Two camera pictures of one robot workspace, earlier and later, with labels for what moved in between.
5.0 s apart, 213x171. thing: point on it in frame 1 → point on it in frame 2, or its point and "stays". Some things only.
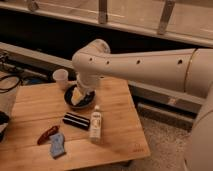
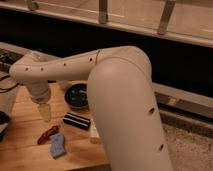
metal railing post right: [165, 16] stays
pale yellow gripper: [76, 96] → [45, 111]
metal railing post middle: [102, 11] stays
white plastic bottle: [96, 126] stays
